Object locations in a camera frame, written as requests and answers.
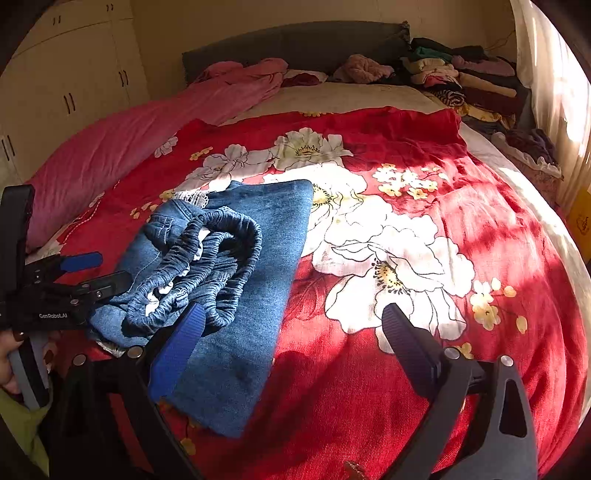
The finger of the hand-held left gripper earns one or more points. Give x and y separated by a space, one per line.
108 284
83 261

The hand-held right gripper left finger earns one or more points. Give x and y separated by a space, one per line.
180 350

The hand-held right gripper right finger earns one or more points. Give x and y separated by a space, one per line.
406 346

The blue denim pants lace trim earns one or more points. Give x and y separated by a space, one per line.
258 258

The person's left forearm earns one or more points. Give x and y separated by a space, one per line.
18 424

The person's left hand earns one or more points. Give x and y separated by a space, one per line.
8 355

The pink quilt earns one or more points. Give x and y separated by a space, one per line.
115 152

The red floral blanket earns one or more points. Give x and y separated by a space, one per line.
415 184

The cream wardrobe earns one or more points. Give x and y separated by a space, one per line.
60 69

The beige bed sheet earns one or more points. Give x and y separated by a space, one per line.
531 194

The yellow bag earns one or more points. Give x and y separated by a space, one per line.
581 214

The floral bag of clothes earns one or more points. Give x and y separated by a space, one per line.
531 147

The pile of folded clothes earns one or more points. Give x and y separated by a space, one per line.
466 76

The dark red garment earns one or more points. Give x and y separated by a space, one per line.
300 79

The pink fuzzy garment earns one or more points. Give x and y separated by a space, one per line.
362 69

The grey headboard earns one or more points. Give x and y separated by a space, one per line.
295 48

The cream curtain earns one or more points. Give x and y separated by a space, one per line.
554 69

